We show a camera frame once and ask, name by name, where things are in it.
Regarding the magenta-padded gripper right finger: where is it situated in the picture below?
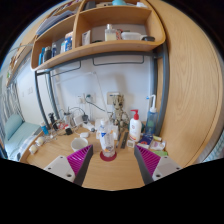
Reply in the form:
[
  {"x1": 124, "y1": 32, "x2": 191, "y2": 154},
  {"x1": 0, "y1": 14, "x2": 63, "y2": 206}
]
[{"x1": 133, "y1": 144, "x2": 183, "y2": 186}]

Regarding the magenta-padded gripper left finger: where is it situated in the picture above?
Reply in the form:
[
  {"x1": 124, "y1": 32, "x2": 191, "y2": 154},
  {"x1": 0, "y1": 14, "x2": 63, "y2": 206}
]
[{"x1": 43, "y1": 144, "x2": 94, "y2": 187}]

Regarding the clear plastic water bottle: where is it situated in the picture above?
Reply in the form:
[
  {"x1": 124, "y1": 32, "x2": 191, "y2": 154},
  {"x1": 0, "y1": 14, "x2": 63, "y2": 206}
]
[{"x1": 99, "y1": 118, "x2": 117, "y2": 158}]

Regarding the green packet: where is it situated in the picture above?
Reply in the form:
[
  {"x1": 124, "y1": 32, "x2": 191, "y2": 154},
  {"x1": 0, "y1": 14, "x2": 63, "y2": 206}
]
[{"x1": 153, "y1": 149, "x2": 169, "y2": 158}]

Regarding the white packet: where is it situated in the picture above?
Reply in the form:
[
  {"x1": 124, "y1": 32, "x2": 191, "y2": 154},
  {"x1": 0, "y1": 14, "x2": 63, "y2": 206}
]
[{"x1": 149, "y1": 139, "x2": 166, "y2": 152}]

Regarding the cream white cup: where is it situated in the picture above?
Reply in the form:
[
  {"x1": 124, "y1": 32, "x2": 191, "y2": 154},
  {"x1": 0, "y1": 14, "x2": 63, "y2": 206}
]
[{"x1": 70, "y1": 137, "x2": 90, "y2": 153}]

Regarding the small white jar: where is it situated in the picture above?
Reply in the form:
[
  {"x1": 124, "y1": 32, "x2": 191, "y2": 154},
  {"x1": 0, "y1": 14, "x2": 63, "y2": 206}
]
[
  {"x1": 34, "y1": 135, "x2": 46, "y2": 147},
  {"x1": 28, "y1": 144, "x2": 38, "y2": 155}
]

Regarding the blue box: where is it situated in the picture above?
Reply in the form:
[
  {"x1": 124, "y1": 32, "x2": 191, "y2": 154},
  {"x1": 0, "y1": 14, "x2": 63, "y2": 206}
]
[{"x1": 138, "y1": 133, "x2": 154, "y2": 147}]

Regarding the blue tube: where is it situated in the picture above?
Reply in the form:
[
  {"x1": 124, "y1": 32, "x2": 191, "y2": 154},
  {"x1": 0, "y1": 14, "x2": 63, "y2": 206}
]
[{"x1": 39, "y1": 121, "x2": 50, "y2": 136}]

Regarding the black electric shaver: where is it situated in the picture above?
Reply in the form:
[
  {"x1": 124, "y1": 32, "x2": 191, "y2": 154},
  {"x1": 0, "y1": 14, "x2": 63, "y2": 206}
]
[{"x1": 48, "y1": 112, "x2": 57, "y2": 131}]

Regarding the blue bottle with white nozzle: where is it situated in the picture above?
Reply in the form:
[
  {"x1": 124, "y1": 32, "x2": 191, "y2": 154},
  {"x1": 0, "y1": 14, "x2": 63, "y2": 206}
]
[{"x1": 144, "y1": 94, "x2": 158, "y2": 136}]

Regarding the white red-pump lotion bottle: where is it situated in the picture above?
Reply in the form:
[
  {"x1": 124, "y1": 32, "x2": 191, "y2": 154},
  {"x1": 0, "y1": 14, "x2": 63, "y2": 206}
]
[{"x1": 128, "y1": 109, "x2": 143, "y2": 143}]

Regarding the black comb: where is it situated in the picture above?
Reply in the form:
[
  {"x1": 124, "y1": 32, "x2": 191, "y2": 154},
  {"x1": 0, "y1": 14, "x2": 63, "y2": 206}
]
[{"x1": 116, "y1": 130, "x2": 129, "y2": 149}]

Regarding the white power adapter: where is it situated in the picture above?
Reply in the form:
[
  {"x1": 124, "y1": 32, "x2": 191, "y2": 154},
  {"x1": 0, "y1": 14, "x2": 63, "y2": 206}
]
[{"x1": 72, "y1": 114, "x2": 84, "y2": 127}]

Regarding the teal bed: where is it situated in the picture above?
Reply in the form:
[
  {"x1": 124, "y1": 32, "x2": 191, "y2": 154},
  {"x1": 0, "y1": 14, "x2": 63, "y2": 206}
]
[{"x1": 0, "y1": 113, "x2": 43, "y2": 161}]

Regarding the wooden robot figurine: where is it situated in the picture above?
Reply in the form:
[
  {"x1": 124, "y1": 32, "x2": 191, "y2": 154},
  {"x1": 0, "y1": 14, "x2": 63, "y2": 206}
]
[{"x1": 110, "y1": 94, "x2": 130, "y2": 129}]

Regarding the wooden shelf unit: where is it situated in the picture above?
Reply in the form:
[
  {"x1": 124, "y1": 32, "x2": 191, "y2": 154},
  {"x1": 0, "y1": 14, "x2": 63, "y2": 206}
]
[{"x1": 30, "y1": 0, "x2": 167, "y2": 72}]

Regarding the grey metal frame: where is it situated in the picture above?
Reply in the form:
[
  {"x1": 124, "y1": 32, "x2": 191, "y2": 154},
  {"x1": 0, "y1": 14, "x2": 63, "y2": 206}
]
[{"x1": 33, "y1": 41, "x2": 171, "y2": 138}]

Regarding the white wall socket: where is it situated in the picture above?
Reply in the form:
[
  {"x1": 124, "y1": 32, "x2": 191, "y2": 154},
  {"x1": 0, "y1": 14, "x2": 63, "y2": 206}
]
[{"x1": 84, "y1": 93, "x2": 96, "y2": 104}]

